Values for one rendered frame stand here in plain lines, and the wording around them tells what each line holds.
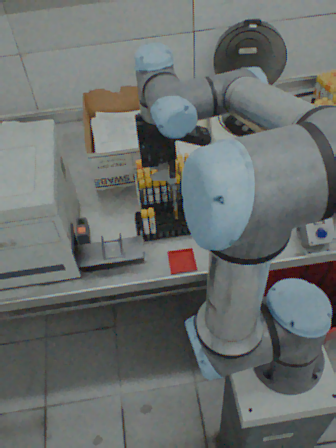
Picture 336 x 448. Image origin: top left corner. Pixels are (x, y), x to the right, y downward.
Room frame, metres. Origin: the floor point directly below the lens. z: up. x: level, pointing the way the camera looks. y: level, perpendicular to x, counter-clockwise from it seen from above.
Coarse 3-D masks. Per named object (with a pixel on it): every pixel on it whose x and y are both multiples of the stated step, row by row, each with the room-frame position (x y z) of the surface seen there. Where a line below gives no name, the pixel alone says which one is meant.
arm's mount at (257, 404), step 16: (240, 384) 0.35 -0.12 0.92; (256, 384) 0.34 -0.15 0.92; (320, 384) 0.33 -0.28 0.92; (240, 400) 0.31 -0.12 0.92; (256, 400) 0.31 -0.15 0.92; (272, 400) 0.31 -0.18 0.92; (288, 400) 0.30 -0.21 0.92; (304, 400) 0.30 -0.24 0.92; (320, 400) 0.30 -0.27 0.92; (240, 416) 0.29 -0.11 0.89; (256, 416) 0.28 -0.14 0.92; (272, 416) 0.28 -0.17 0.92; (288, 416) 0.28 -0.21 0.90; (304, 416) 0.28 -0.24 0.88
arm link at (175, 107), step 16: (160, 80) 0.75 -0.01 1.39; (176, 80) 0.75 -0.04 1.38; (192, 80) 0.74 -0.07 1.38; (144, 96) 0.75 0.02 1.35; (160, 96) 0.71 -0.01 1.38; (176, 96) 0.69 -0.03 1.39; (192, 96) 0.70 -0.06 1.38; (208, 96) 0.70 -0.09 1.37; (160, 112) 0.67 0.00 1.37; (176, 112) 0.66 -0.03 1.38; (192, 112) 0.67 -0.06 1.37; (208, 112) 0.70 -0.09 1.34; (160, 128) 0.66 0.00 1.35; (176, 128) 0.66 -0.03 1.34; (192, 128) 0.67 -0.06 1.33
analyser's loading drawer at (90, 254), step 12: (108, 240) 0.74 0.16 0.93; (120, 240) 0.72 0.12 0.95; (132, 240) 0.74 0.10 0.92; (84, 252) 0.72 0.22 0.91; (96, 252) 0.71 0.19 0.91; (108, 252) 0.71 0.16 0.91; (120, 252) 0.71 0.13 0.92; (132, 252) 0.70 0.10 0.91; (144, 252) 0.69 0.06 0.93; (84, 264) 0.68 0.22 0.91; (96, 264) 0.68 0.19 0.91
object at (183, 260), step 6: (168, 252) 0.72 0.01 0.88; (174, 252) 0.72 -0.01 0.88; (180, 252) 0.72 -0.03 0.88; (186, 252) 0.72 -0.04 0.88; (192, 252) 0.71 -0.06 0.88; (168, 258) 0.70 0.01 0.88; (174, 258) 0.70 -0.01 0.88; (180, 258) 0.70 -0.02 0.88; (186, 258) 0.70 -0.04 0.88; (192, 258) 0.70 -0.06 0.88; (174, 264) 0.68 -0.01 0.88; (180, 264) 0.68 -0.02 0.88; (186, 264) 0.68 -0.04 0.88; (192, 264) 0.68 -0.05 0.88; (174, 270) 0.66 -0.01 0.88; (180, 270) 0.66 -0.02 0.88; (186, 270) 0.66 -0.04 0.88; (192, 270) 0.66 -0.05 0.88
